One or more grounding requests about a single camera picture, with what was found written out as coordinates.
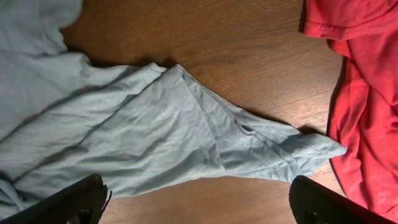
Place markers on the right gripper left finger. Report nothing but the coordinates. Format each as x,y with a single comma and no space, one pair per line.
83,202

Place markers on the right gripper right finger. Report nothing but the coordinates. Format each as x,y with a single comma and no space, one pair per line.
312,203

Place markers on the light blue t-shirt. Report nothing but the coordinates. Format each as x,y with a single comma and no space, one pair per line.
140,128

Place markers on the red t-shirt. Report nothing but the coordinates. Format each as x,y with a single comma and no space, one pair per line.
364,117

